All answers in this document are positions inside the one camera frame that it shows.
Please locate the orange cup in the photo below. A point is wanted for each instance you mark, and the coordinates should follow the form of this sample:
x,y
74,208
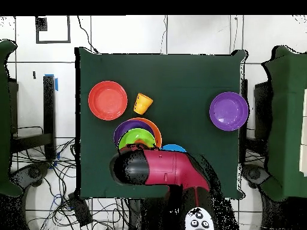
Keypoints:
x,y
142,103

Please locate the blue bowl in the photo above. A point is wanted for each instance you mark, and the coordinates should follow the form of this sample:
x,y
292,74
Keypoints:
x,y
173,147

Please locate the large orange bowl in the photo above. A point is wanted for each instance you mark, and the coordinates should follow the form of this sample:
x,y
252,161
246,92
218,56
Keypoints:
x,y
157,131

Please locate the red shallow bowl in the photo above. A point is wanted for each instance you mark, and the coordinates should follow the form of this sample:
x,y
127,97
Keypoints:
x,y
108,100

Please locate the green cloth side table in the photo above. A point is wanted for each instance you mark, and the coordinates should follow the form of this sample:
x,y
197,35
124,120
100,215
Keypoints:
x,y
4,119
287,119

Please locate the black metal stand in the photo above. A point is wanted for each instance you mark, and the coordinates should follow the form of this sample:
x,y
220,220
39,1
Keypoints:
x,y
49,115

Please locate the red cup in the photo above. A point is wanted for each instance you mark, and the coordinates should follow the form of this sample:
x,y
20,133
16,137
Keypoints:
x,y
141,142

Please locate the dark green tablecloth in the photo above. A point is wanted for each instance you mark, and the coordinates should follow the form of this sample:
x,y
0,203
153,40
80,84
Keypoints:
x,y
156,79

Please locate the black power brick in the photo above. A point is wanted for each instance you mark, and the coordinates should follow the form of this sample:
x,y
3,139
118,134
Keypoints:
x,y
80,209

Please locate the black pedestal leg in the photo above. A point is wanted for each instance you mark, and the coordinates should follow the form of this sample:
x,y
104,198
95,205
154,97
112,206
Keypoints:
x,y
33,172
254,173

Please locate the blue tape strip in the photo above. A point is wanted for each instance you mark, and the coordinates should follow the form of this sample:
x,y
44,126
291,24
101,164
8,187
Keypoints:
x,y
56,85

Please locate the white box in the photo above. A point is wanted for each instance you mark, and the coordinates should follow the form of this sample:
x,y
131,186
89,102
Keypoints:
x,y
304,155

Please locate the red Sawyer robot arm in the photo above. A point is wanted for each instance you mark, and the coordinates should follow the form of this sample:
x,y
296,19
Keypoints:
x,y
168,167

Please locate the green bowl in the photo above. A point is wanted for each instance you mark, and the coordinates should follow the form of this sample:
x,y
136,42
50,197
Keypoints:
x,y
129,137

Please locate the purple bowl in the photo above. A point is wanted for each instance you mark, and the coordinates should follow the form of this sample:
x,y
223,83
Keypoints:
x,y
124,127
229,111

